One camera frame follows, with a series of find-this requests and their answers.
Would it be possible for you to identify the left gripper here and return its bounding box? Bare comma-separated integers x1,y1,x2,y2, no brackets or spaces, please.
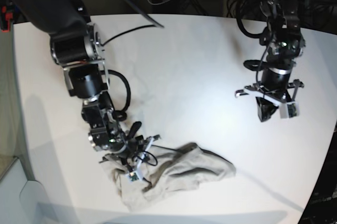
235,79,304,122

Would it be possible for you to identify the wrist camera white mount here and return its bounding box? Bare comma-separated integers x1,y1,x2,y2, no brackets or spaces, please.
126,152,150,183
279,101,300,119

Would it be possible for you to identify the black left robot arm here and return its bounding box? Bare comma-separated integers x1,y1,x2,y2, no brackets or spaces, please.
235,0,305,122

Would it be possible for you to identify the beige t-shirt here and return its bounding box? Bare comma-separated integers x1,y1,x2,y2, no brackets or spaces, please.
101,143,236,212

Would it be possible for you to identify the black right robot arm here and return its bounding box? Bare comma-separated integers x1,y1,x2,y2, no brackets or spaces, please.
10,0,157,181

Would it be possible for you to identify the red black clamp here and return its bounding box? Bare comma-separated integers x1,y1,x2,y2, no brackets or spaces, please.
1,3,14,32

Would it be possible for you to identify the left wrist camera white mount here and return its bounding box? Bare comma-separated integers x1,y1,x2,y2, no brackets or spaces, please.
279,101,300,119

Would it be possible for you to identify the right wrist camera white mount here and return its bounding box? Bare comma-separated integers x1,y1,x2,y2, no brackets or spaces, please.
126,152,150,183

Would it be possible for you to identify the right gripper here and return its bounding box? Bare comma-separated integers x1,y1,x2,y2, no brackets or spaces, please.
100,121,161,177

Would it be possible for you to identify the white cabinet corner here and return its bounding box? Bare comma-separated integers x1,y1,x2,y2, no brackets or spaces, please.
0,155,77,224

